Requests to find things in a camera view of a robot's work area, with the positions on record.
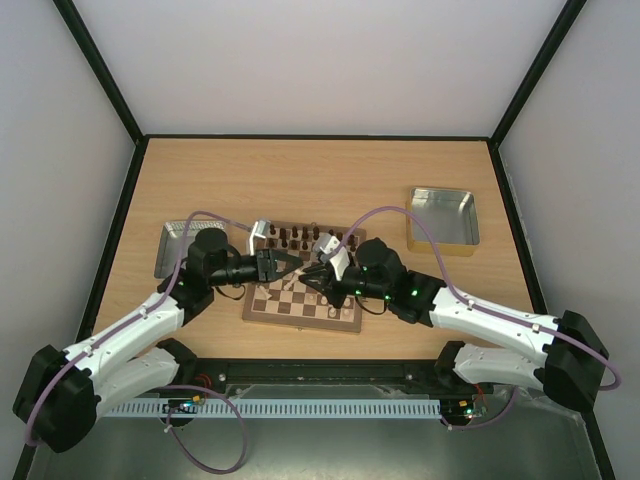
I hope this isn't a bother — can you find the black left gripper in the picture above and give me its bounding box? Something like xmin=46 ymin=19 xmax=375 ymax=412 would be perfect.
xmin=210 ymin=249 xmax=304 ymax=288

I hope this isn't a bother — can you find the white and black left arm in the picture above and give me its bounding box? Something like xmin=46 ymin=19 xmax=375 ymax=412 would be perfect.
xmin=12 ymin=228 xmax=303 ymax=453

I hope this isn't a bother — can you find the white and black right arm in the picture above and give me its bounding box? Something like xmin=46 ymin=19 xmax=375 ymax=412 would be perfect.
xmin=299 ymin=238 xmax=608 ymax=413

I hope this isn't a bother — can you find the wooden chess board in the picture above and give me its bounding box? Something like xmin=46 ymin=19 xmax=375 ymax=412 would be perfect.
xmin=242 ymin=221 xmax=362 ymax=333

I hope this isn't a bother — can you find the white pawn near left edge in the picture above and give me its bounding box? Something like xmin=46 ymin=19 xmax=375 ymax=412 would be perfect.
xmin=257 ymin=286 xmax=271 ymax=300

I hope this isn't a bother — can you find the silver embossed metal tray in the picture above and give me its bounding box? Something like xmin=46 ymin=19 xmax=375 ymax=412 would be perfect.
xmin=154 ymin=220 xmax=229 ymax=279

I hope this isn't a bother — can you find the yellow metal tin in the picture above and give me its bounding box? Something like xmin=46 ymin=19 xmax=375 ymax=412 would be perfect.
xmin=406 ymin=187 xmax=480 ymax=257

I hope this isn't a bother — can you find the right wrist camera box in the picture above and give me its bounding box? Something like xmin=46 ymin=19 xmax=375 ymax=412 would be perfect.
xmin=313 ymin=232 xmax=351 ymax=281

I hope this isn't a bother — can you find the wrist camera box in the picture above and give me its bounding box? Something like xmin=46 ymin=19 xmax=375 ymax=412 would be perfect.
xmin=246 ymin=219 xmax=271 ymax=256
xmin=313 ymin=232 xmax=351 ymax=281

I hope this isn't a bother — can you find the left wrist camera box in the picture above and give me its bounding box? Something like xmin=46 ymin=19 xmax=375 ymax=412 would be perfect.
xmin=246 ymin=219 xmax=271 ymax=256

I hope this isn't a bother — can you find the black aluminium frame rail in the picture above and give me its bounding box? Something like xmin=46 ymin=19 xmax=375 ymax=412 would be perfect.
xmin=49 ymin=355 xmax=584 ymax=401

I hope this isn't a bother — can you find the light blue cable duct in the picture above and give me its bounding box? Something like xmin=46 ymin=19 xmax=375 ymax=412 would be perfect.
xmin=107 ymin=398 xmax=441 ymax=420

